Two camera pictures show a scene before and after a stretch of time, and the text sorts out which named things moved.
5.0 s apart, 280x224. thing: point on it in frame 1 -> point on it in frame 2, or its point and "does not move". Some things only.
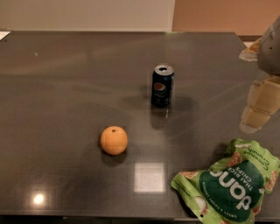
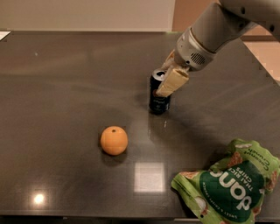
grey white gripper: x=270 y=55 -> x=189 y=52
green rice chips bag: x=233 y=189 does not move
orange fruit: x=114 y=140 does not move
